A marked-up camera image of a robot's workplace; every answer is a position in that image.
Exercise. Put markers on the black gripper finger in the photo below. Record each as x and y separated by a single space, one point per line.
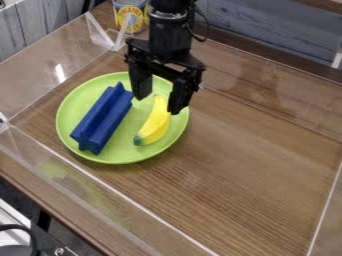
180 95
140 78

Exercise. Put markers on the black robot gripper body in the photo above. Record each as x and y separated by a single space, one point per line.
165 51

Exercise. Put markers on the yellow toy banana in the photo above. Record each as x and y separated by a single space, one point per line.
156 124

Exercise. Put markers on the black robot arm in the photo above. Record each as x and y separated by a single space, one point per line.
171 5

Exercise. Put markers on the green round plate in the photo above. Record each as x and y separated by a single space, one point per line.
119 151

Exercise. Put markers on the yellow labelled tin can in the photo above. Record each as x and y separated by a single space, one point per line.
131 15

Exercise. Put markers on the clear acrylic tray walls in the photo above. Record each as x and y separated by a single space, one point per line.
247 186

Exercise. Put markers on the blue star-shaped block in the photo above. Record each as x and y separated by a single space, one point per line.
103 118

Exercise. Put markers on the black metal bracket with bolt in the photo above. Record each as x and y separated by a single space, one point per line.
52 243

